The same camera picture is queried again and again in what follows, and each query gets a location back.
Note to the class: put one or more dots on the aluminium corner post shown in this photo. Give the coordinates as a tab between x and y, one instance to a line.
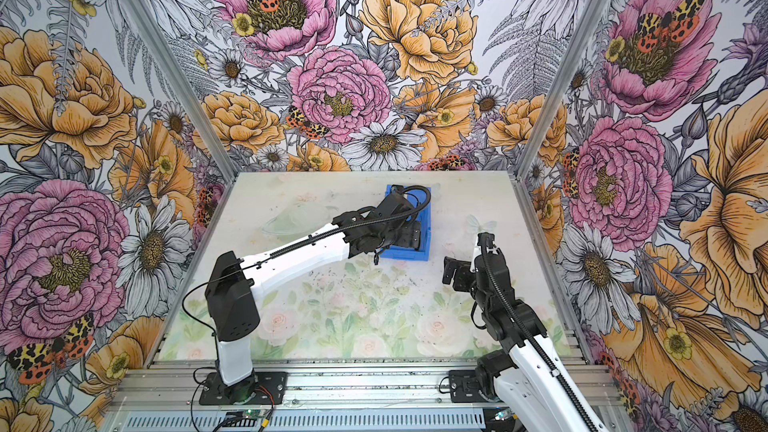
153	37
582	36

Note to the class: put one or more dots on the aluminium rail frame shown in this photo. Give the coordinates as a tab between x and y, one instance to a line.
322	394

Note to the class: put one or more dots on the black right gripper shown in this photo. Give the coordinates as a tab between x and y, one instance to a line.
463	270

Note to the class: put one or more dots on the right aluminium corner post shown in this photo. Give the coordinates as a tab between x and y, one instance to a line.
582	36

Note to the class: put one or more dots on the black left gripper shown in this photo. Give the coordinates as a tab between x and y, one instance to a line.
410	234

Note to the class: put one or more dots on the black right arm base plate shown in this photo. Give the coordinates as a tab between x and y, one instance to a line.
465	387

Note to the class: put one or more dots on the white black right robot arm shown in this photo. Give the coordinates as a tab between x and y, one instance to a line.
526	373

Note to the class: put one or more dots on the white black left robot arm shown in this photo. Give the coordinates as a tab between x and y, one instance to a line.
237	284

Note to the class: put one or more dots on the blue plastic bin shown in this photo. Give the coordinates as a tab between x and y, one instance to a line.
418	199

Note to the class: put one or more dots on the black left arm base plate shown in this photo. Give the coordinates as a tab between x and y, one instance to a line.
260	388

